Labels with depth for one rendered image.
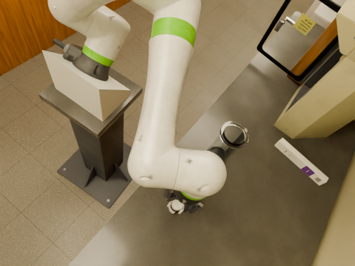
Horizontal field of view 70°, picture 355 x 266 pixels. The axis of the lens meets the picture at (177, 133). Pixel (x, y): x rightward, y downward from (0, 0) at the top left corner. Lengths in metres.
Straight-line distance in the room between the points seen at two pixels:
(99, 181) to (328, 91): 1.56
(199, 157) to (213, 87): 2.06
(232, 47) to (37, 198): 2.43
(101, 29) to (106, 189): 1.26
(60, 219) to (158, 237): 1.11
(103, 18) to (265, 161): 0.89
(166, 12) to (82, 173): 1.56
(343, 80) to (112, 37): 0.85
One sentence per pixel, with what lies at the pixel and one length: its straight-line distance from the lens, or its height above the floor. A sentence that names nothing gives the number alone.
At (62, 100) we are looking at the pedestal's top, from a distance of 1.21.
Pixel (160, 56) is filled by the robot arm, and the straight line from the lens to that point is 0.63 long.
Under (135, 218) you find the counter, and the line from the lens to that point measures 0.99.
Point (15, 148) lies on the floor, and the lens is 2.25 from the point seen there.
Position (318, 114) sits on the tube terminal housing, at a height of 1.15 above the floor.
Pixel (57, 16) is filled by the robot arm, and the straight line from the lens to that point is 1.02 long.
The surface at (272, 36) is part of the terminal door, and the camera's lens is 1.49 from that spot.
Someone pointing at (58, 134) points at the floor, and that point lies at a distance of 2.21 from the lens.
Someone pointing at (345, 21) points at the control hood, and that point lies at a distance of 1.01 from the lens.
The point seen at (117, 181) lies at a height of 0.01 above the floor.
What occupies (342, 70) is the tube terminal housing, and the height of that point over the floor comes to 1.36.
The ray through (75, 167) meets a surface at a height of 0.01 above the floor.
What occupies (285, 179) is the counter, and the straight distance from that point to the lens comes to 1.24.
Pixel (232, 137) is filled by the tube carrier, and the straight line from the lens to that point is 1.03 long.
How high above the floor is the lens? 1.92
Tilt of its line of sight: 60 degrees down
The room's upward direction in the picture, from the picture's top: 22 degrees clockwise
